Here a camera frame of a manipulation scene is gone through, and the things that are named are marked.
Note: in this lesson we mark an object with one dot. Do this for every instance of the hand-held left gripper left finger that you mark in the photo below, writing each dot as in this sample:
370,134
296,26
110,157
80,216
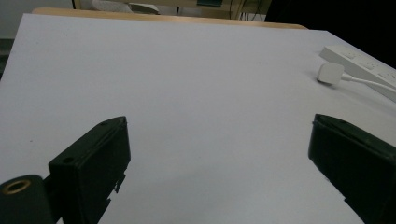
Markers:
90,168

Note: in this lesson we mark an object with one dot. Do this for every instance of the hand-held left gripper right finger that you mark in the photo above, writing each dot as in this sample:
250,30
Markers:
358,161

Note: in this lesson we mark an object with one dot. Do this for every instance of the white plug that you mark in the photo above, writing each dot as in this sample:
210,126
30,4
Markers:
330,73

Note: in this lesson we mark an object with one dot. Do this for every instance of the white power strip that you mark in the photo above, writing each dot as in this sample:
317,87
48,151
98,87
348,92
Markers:
364,63

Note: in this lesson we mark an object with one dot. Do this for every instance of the wooden table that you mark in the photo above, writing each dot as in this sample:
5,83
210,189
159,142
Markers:
174,17

